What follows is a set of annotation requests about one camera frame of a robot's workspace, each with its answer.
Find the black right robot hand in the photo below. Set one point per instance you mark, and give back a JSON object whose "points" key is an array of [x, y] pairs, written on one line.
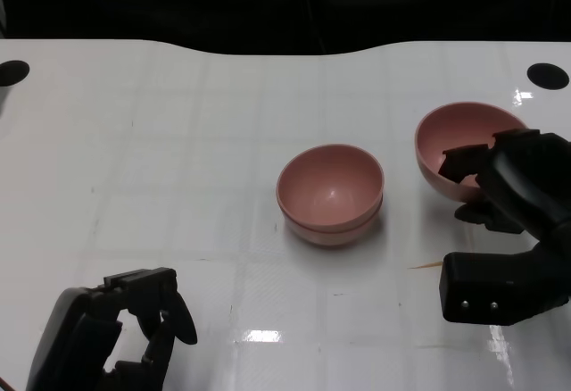
{"points": [[526, 181]]}

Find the pink plastic bowl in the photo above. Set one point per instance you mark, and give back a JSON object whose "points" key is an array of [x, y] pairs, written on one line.
{"points": [[330, 238], [330, 185], [450, 141]]}

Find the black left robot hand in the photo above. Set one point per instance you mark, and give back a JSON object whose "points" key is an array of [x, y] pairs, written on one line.
{"points": [[62, 342]]}

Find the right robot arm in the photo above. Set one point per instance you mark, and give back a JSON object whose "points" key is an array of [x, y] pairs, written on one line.
{"points": [[557, 266]]}

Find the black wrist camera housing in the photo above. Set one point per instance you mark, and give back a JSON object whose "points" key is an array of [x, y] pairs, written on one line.
{"points": [[477, 284]]}

